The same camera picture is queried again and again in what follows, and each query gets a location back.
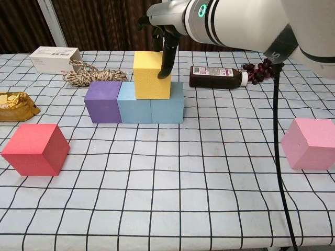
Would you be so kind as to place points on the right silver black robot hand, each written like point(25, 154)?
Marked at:
point(167, 13)

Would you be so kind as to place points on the yellow foam cube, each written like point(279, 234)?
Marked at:
point(149, 78)

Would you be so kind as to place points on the light blue foam cube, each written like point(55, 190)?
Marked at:
point(131, 112)
point(170, 112)

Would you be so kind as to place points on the purple foam cube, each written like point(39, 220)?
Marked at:
point(102, 104)

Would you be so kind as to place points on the red foam cube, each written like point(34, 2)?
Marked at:
point(31, 149)

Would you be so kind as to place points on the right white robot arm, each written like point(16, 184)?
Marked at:
point(248, 23)

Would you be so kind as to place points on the pink foam cube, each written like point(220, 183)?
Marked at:
point(308, 146)

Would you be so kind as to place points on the dark brown curtain panel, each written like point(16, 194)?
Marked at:
point(104, 23)
point(193, 45)
point(18, 26)

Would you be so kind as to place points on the dark brown labelled bottle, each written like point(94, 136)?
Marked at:
point(214, 78)

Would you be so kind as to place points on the dark red grape bunch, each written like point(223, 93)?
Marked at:
point(257, 75)

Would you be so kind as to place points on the white cardboard box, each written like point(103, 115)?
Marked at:
point(52, 60)

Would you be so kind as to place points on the gold snack package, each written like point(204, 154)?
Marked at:
point(15, 107)

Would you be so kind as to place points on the black-checked pale blue tablecloth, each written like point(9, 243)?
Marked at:
point(167, 196)

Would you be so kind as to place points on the white partition frame post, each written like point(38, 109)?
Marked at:
point(178, 47)
point(52, 26)

